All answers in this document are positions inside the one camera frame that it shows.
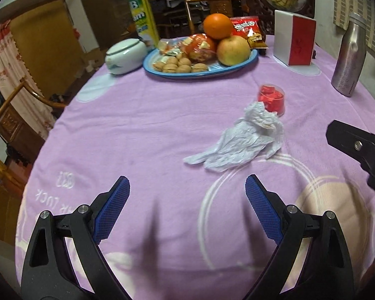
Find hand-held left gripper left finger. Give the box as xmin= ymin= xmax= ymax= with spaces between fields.
xmin=20 ymin=176 xmax=132 ymax=300

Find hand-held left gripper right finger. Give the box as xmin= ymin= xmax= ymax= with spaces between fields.
xmin=242 ymin=174 xmax=354 ymax=300

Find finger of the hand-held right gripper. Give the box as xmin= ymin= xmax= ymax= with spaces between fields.
xmin=326 ymin=119 xmax=375 ymax=199

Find white plastic glove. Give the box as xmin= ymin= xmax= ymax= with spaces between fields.
xmin=183 ymin=101 xmax=285 ymax=172

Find steel water bottle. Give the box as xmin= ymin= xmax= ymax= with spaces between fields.
xmin=331 ymin=12 xmax=367 ymax=97

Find purple printed tablecloth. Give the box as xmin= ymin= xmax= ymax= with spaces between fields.
xmin=15 ymin=34 xmax=375 ymax=300

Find red plastic cup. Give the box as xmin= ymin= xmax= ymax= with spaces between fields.
xmin=257 ymin=83 xmax=286 ymax=115

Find white and red box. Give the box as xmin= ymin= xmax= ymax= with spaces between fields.
xmin=274 ymin=9 xmax=317 ymax=67

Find carved wooden cabinet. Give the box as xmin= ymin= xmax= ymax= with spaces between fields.
xmin=0 ymin=103 xmax=49 ymax=160

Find beige checked curtain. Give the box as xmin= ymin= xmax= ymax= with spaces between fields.
xmin=331 ymin=0 xmax=375 ymax=60

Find apple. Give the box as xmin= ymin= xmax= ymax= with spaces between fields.
xmin=217 ymin=36 xmax=251 ymax=66

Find blue oval plate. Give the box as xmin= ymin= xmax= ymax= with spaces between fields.
xmin=143 ymin=48 xmax=259 ymax=79

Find wooden armchair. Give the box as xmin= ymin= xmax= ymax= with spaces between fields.
xmin=0 ymin=79 xmax=67 ymax=191

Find red snack packet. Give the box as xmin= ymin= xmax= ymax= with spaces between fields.
xmin=230 ymin=16 xmax=268 ymax=55

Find cardboard boxes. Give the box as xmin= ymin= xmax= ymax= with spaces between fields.
xmin=84 ymin=48 xmax=108 ymax=69

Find white ceramic jar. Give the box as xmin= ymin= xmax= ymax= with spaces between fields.
xmin=105 ymin=38 xmax=147 ymax=76

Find pile of walnuts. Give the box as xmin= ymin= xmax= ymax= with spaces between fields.
xmin=152 ymin=57 xmax=208 ymax=74

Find pile of wrapped candies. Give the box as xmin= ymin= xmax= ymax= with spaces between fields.
xmin=158 ymin=37 xmax=188 ymax=58

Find orange wrapped snack bag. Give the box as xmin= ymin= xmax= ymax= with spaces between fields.
xmin=183 ymin=34 xmax=219 ymax=63

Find orange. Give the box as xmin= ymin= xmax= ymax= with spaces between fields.
xmin=204 ymin=13 xmax=233 ymax=40

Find yellow wooden door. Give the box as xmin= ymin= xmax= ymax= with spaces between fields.
xmin=9 ymin=0 xmax=85 ymax=79

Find floral curtain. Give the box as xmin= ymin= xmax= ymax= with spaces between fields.
xmin=0 ymin=20 xmax=57 ymax=141

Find yellow spray can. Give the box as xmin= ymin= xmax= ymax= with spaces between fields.
xmin=125 ymin=0 xmax=160 ymax=54

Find carved wooden chair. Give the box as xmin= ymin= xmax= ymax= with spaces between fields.
xmin=184 ymin=0 xmax=247 ymax=38

